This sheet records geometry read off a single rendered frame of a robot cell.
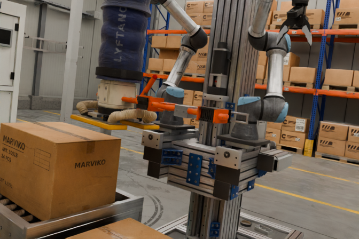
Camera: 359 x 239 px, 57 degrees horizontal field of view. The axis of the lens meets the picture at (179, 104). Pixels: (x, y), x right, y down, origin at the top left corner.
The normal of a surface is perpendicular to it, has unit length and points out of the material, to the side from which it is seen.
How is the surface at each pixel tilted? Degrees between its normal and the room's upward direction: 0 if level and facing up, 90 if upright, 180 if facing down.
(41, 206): 90
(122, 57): 79
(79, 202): 90
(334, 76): 90
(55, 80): 90
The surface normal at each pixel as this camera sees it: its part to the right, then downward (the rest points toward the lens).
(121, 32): 0.25, -0.28
